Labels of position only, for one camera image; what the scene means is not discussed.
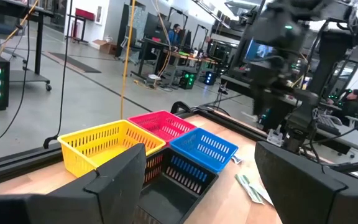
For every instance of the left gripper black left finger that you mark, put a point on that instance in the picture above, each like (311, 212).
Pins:
(73, 208)

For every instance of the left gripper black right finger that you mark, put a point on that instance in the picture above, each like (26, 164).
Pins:
(306, 199)

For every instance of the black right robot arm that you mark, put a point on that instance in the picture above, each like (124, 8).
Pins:
(331, 62)

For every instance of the monitor with blue screen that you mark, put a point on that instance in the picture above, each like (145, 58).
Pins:
(256, 51)

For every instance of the white paper packet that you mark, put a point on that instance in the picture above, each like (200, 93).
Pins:
(236, 159)
(264, 193)

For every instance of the white green bandage packet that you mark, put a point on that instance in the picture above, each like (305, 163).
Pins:
(249, 189)

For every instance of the blue lit computer case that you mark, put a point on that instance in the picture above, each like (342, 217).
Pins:
(210, 78)

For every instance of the small white device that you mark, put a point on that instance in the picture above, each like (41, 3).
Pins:
(274, 138)

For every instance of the yellow slotted plastic basket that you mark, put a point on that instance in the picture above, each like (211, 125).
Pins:
(82, 146)

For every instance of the green lit computer case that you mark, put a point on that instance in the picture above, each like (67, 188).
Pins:
(187, 80)

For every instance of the person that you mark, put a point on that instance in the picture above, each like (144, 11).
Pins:
(353, 107)
(174, 35)

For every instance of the black slotted plastic basket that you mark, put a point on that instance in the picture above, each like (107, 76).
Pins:
(166, 199)

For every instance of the blue slotted plastic basket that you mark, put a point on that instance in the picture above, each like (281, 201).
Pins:
(219, 163)

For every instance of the red slotted plastic basket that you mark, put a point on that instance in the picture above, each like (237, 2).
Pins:
(154, 124)

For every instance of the black monitor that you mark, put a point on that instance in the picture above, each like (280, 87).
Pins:
(155, 28)

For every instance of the dark floor mat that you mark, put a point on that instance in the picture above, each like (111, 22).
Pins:
(73, 63)

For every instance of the cardboard box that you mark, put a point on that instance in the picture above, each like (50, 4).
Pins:
(106, 48)

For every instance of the framed wall picture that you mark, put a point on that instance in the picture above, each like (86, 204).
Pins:
(98, 15)

